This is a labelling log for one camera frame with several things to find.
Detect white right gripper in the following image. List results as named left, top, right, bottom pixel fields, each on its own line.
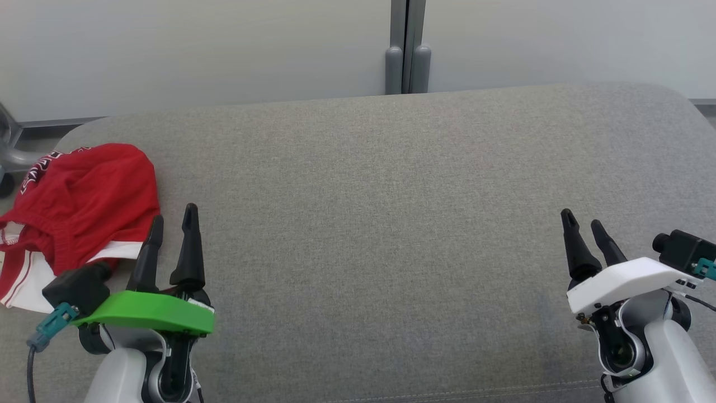
left=560, top=209, right=697, bottom=317

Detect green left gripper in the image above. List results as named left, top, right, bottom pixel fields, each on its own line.
left=76, top=203, right=215, bottom=336

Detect red shorts with white stripe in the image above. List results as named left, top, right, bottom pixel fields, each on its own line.
left=0, top=143, right=161, bottom=312

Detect grey stand leg with caster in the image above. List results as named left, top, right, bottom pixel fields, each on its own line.
left=0, top=102, right=44, bottom=198

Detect right cable with teal connector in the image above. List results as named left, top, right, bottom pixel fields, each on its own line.
left=684, top=257, right=716, bottom=312

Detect cable with teal connector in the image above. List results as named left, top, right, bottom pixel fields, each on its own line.
left=27, top=302, right=80, bottom=403
left=684, top=257, right=716, bottom=312

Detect left cable with teal connector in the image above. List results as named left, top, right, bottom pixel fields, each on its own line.
left=27, top=302, right=80, bottom=403

